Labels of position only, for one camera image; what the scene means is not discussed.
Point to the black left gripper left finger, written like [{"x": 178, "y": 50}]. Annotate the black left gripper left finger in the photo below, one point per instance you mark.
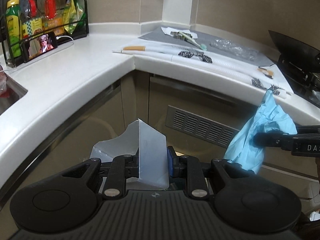
[{"x": 70, "y": 198}]

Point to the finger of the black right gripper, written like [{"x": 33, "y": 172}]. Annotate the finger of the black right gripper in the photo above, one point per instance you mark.
[{"x": 304, "y": 144}]

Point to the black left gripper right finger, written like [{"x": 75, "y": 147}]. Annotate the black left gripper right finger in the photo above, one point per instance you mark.
[{"x": 238, "y": 197}]

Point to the translucent plastic box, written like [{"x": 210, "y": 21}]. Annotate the translucent plastic box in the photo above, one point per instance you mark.
[{"x": 151, "y": 147}]

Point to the clear plastic wrap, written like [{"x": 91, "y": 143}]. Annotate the clear plastic wrap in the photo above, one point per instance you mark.
[{"x": 234, "y": 48}]

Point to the green toothbrush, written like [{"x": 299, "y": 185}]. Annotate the green toothbrush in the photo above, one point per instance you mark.
[{"x": 192, "y": 41}]

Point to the white paper napkin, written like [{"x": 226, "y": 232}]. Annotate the white paper napkin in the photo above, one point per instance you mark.
[{"x": 170, "y": 31}]

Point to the white patterned table mat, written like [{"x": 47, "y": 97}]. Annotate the white patterned table mat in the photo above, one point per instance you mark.
[{"x": 222, "y": 65}]

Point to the grey cabinet vent grille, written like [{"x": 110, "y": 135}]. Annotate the grey cabinet vent grille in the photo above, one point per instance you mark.
[{"x": 199, "y": 127}]

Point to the grey counter mat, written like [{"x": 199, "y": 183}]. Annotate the grey counter mat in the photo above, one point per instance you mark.
[{"x": 158, "y": 35}]

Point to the stainless steel sink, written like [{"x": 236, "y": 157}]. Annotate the stainless steel sink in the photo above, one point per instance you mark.
[{"x": 16, "y": 93}]

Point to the smartphone showing video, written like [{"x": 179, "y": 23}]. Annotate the smartphone showing video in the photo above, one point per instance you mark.
[{"x": 37, "y": 46}]

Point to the red-capped sauce bottle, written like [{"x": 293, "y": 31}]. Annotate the red-capped sauce bottle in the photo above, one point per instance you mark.
[{"x": 31, "y": 19}]

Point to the red-label oil bottle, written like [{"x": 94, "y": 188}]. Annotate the red-label oil bottle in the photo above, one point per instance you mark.
[{"x": 52, "y": 17}]

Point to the yellow green snack bag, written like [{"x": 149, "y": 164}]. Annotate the yellow green snack bag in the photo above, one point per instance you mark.
[{"x": 73, "y": 16}]

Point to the green yellow-capped bottle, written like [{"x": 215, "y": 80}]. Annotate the green yellow-capped bottle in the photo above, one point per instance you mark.
[{"x": 13, "y": 15}]

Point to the black wire spice rack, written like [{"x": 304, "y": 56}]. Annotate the black wire spice rack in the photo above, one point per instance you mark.
[{"x": 14, "y": 62}]

